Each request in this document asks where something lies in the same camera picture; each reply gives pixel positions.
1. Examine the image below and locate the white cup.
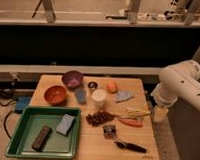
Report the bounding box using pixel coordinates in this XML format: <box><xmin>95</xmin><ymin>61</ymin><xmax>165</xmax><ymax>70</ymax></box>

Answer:
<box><xmin>92</xmin><ymin>89</ymin><xmax>107</xmax><ymax>109</ymax></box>

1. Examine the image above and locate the orange bowl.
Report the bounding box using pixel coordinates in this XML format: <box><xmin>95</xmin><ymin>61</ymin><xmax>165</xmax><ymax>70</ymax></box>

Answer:
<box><xmin>44</xmin><ymin>85</ymin><xmax>67</xmax><ymax>106</ymax></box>

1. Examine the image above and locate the orange fruit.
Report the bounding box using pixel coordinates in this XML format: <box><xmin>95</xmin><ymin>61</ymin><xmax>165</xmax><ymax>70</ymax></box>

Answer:
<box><xmin>106</xmin><ymin>81</ymin><xmax>117</xmax><ymax>93</ymax></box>

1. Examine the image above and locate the small dark round lid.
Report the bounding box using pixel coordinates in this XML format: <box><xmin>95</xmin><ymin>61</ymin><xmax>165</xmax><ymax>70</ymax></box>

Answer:
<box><xmin>87</xmin><ymin>81</ymin><xmax>97</xmax><ymax>90</ymax></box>

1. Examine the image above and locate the blue box on floor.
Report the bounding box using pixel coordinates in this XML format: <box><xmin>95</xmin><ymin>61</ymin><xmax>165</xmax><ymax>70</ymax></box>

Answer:
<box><xmin>15</xmin><ymin>96</ymin><xmax>31</xmax><ymax>114</ymax></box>

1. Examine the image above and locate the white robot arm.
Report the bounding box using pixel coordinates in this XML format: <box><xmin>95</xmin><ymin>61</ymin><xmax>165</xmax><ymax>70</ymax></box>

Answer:
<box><xmin>151</xmin><ymin>60</ymin><xmax>200</xmax><ymax>123</ymax></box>

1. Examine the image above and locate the black cable on floor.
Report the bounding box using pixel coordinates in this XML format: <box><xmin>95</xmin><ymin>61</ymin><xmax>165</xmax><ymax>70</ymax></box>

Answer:
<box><xmin>0</xmin><ymin>86</ymin><xmax>18</xmax><ymax>139</ymax></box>

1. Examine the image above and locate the dark brown block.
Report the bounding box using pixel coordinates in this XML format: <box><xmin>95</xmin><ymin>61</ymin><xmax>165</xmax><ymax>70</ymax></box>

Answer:
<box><xmin>32</xmin><ymin>125</ymin><xmax>52</xmax><ymax>151</ymax></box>

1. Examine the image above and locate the purple bowl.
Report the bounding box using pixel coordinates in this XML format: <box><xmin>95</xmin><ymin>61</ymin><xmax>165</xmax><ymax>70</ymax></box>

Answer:
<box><xmin>61</xmin><ymin>70</ymin><xmax>84</xmax><ymax>89</ymax></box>

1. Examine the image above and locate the red chili pepper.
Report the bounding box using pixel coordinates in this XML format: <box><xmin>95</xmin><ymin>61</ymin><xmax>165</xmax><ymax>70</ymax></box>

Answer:
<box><xmin>118</xmin><ymin>118</ymin><xmax>143</xmax><ymax>127</ymax></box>

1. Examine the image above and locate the bunch of dark grapes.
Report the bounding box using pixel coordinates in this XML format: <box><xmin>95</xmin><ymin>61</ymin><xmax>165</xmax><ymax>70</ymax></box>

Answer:
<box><xmin>86</xmin><ymin>111</ymin><xmax>115</xmax><ymax>126</ymax></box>

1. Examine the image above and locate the grey blue sponge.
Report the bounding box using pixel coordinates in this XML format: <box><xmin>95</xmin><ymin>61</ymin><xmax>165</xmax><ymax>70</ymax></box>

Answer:
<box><xmin>56</xmin><ymin>114</ymin><xmax>75</xmax><ymax>135</ymax></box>

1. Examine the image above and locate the blue grey oval object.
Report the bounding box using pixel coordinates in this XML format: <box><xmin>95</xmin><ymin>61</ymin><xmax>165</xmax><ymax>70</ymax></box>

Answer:
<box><xmin>74</xmin><ymin>89</ymin><xmax>86</xmax><ymax>104</ymax></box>

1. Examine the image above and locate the black handled metal spatula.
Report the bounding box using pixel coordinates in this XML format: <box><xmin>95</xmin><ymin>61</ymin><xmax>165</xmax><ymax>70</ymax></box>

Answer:
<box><xmin>102</xmin><ymin>124</ymin><xmax>147</xmax><ymax>154</ymax></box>

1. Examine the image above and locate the yellow corn cob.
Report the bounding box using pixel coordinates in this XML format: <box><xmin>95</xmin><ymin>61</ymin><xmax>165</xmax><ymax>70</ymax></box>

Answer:
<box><xmin>127</xmin><ymin>108</ymin><xmax>151</xmax><ymax>117</ymax></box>

